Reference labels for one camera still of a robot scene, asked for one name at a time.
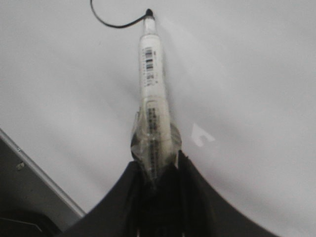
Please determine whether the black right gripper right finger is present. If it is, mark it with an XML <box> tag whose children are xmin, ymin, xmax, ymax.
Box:
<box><xmin>176</xmin><ymin>150</ymin><xmax>281</xmax><ymax>237</ymax></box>

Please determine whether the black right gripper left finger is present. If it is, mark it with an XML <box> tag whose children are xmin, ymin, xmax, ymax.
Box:
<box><xmin>58</xmin><ymin>161</ymin><xmax>141</xmax><ymax>237</ymax></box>

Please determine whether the white marker pen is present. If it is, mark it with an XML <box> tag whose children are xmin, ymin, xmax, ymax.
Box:
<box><xmin>137</xmin><ymin>8</ymin><xmax>173</xmax><ymax>178</ymax></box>

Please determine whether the white whiteboard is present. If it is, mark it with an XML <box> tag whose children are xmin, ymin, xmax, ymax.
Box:
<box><xmin>0</xmin><ymin>0</ymin><xmax>316</xmax><ymax>237</ymax></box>

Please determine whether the clear tape wrap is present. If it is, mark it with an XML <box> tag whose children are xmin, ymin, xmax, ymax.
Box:
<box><xmin>130</xmin><ymin>108</ymin><xmax>182</xmax><ymax>189</ymax></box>

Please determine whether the grey aluminium whiteboard frame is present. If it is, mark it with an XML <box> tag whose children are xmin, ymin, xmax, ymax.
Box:
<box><xmin>0</xmin><ymin>128</ymin><xmax>86</xmax><ymax>219</ymax></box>

